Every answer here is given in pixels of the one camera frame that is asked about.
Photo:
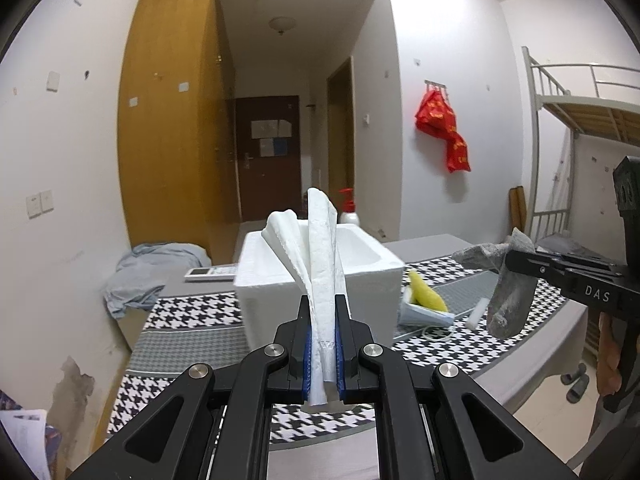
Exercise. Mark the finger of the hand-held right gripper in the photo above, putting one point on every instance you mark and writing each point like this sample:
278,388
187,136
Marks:
525,262

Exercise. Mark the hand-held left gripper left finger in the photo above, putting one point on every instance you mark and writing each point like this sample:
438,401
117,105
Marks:
306,360

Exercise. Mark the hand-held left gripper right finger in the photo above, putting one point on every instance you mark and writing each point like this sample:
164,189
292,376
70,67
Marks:
341,360

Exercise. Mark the grey cloth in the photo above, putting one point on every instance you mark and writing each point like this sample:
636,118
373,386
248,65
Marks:
510,300

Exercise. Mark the white foam box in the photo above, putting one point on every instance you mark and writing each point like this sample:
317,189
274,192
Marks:
372,285

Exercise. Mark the yellow foam net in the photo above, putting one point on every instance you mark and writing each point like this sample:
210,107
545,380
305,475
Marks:
425,294

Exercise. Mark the person's right hand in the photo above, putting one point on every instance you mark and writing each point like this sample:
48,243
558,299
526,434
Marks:
607,355

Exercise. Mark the grey bedding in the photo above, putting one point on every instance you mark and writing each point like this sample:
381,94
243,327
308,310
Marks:
565,246

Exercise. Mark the wooden boards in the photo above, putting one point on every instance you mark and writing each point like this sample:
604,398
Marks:
517,210

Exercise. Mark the small white foam piece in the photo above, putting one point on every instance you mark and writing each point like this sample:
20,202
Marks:
479,314

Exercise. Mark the houndstooth tablecloth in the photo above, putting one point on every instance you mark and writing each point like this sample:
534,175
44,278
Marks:
200,310

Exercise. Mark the red plastic bag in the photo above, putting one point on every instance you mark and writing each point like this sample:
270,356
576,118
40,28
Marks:
457,152
436,115

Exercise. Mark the white remote control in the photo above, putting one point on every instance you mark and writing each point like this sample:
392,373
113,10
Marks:
210,273

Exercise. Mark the white lotion pump bottle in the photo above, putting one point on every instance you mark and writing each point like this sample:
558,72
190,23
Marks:
350,216

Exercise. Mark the metal bunk bed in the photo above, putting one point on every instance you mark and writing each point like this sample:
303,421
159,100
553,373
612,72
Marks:
537,110

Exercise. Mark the dark brown door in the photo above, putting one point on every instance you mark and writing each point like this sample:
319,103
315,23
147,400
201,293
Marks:
267,185

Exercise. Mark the blue-grey crumpled cloth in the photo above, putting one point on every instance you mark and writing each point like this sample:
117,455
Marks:
150,270

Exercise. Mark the blue paper door notice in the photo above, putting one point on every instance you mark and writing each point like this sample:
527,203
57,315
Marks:
274,147

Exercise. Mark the white paper door notice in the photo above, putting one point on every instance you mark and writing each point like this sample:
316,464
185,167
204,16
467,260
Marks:
270,128

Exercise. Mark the wooden wardrobe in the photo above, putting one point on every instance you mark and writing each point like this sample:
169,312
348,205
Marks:
170,135

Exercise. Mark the stack of papers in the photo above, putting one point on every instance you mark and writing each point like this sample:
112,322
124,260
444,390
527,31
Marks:
25,435

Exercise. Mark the ceiling lamp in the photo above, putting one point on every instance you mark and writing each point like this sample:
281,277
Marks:
282,24

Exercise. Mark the metal wall hook rack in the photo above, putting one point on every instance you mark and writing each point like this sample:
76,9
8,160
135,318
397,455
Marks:
436,83

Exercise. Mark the wooden side door frame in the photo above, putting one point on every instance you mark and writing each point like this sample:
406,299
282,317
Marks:
341,130

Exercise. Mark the white wall socket pair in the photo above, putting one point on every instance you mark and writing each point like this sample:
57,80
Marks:
40,203

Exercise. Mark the white wall switch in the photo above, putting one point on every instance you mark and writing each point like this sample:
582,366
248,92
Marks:
53,81

